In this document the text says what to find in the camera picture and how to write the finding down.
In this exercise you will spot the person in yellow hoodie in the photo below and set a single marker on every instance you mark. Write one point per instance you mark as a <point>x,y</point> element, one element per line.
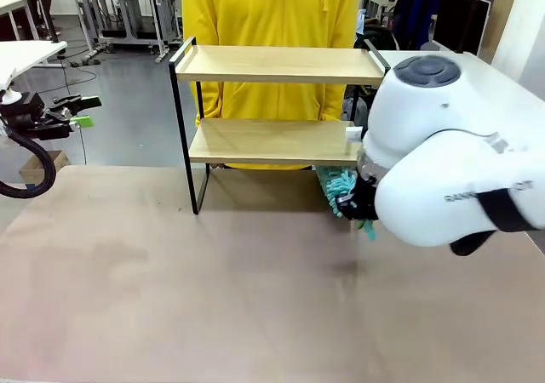
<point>272,13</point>

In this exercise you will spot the two-tier wooden black-frame shelf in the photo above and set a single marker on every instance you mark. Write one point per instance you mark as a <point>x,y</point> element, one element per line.
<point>277,70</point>

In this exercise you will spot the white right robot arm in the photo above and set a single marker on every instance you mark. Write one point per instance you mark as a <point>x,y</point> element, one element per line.
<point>426,123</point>

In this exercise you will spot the white table rounded corner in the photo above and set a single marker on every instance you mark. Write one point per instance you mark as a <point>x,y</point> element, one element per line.
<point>25,53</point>

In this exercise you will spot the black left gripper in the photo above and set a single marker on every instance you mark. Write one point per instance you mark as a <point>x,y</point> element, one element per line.
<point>25,119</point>

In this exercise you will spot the white desk with red panel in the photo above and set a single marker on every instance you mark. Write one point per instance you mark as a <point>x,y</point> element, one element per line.
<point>17,0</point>

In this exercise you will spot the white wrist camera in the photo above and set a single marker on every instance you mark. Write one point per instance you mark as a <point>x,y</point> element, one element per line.
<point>8,95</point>
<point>352,135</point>

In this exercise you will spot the black monitor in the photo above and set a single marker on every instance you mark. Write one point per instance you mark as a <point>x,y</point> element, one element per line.
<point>460,17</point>

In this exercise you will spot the brown cardboard panel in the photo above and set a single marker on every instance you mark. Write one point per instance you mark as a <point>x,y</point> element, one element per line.
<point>498,17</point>

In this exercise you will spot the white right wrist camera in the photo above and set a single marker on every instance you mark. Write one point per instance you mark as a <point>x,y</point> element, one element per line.
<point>352,135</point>

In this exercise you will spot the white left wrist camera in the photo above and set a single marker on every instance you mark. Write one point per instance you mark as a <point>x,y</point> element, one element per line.
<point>8,95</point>

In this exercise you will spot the person's right hand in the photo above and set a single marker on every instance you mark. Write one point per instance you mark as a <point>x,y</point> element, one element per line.
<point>217,166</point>

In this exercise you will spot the black office chair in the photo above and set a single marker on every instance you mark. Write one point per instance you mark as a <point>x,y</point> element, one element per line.
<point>362,102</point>

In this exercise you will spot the black bag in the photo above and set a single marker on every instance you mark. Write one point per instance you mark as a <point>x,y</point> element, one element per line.
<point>379,36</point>

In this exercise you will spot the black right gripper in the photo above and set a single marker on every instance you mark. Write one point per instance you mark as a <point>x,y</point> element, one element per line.
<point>364,202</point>

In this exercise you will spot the teal microfiber duster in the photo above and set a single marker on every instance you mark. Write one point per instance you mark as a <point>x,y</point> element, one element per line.
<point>336,183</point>

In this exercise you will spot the black pole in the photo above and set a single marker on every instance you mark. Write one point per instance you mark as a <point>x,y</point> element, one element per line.
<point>47,17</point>

